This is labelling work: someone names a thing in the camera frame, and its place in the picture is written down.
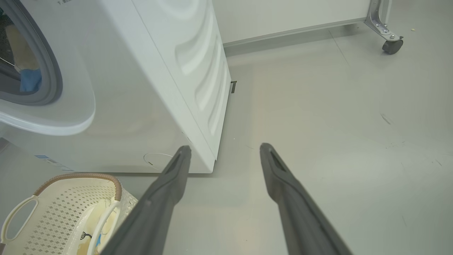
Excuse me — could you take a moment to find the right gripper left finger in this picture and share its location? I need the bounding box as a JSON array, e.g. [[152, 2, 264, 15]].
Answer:
[[101, 145, 192, 255]]

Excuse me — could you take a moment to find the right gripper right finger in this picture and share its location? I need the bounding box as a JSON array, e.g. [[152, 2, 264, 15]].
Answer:
[[259, 143, 353, 255]]

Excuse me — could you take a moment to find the cream garment with blue cuff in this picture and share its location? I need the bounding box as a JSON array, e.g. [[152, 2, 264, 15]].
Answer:
[[4, 24, 43, 93], [76, 200, 121, 255]]

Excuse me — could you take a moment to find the white front-load washing machine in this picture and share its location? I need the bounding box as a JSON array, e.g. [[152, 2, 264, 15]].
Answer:
[[0, 0, 233, 175]]

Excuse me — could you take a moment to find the cream basket with brown rim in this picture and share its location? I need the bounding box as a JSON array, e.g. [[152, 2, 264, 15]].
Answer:
[[0, 172, 138, 255]]

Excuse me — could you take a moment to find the blue energy label sticker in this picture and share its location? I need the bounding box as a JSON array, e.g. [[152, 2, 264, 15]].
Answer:
[[34, 154, 74, 172]]

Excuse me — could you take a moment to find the black caster wheel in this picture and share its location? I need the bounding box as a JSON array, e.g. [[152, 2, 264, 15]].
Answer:
[[382, 38, 404, 55]]

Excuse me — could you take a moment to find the white mobile partition board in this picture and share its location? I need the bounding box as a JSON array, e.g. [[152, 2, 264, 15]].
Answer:
[[212, 0, 372, 48]]

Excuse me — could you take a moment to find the metal partition leg bracket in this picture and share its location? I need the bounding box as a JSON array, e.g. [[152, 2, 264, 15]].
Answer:
[[365, 0, 404, 42]]

